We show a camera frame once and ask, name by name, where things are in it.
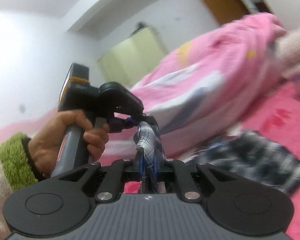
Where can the black white plaid shirt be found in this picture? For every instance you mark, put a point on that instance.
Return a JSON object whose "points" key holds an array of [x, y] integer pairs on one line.
{"points": [[249, 155]]}

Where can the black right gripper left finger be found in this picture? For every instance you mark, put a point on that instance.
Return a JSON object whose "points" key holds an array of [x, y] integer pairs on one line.
{"points": [[61, 204]]}

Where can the green cuffed left forearm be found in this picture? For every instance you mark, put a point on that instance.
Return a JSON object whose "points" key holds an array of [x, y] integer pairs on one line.
{"points": [[16, 171]]}

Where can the person's left hand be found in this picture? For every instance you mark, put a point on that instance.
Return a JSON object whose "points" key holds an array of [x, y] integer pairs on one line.
{"points": [[45, 145]]}

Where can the brown wooden door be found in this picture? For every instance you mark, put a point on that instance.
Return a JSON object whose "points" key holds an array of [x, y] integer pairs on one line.
{"points": [[225, 11]]}

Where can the pink waffle folded blanket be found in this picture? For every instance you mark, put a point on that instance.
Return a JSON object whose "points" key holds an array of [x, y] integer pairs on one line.
{"points": [[288, 52]]}

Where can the pink grey patchwork quilt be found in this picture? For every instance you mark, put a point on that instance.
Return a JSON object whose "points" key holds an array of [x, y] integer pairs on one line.
{"points": [[204, 86]]}

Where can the pale yellow wardrobe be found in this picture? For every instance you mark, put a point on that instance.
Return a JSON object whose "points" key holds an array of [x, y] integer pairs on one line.
{"points": [[132, 59]]}

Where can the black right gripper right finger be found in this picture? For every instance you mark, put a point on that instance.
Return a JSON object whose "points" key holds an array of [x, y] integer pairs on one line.
{"points": [[235, 203]]}

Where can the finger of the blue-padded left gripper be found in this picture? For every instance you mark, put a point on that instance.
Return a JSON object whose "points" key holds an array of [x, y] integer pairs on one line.
{"points": [[117, 125]]}

